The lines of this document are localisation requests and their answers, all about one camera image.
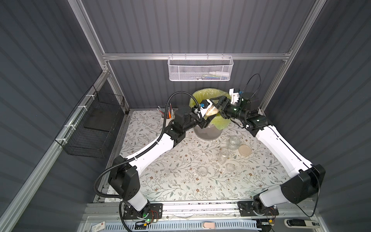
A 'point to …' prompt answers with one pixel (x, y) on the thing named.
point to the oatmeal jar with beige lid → (233, 143)
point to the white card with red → (99, 226)
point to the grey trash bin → (210, 132)
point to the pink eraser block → (209, 225)
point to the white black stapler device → (302, 223)
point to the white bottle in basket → (220, 74)
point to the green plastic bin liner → (219, 121)
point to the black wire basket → (88, 131)
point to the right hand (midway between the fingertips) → (214, 102)
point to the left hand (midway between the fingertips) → (214, 111)
